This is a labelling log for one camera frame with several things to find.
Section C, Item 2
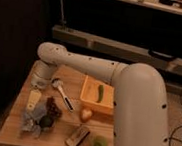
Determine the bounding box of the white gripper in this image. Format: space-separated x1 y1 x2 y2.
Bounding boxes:
26 60 57 111

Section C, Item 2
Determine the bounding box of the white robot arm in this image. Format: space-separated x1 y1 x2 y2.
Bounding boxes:
31 42 169 146

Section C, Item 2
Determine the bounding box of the brown grape bunch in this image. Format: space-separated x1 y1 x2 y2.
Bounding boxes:
46 97 62 119

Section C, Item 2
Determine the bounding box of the dark avocado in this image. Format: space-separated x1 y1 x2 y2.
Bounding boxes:
39 116 54 129

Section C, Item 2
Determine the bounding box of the grey crumpled cloth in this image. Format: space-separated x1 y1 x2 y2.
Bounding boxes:
20 111 41 139

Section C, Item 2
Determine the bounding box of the yellow potato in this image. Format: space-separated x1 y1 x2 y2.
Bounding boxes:
80 108 92 122

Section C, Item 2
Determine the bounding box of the wooden block brush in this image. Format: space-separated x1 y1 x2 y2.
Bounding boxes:
65 126 90 146

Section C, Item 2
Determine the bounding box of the yellow plastic bin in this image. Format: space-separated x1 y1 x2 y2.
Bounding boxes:
80 75 115 115

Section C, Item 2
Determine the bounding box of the metal pole stand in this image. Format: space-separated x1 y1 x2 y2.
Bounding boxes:
60 0 67 28

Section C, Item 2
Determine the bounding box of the green cup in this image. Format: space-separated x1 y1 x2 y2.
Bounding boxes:
90 135 108 146

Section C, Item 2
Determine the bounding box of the long grey case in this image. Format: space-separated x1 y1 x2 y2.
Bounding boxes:
52 25 182 75

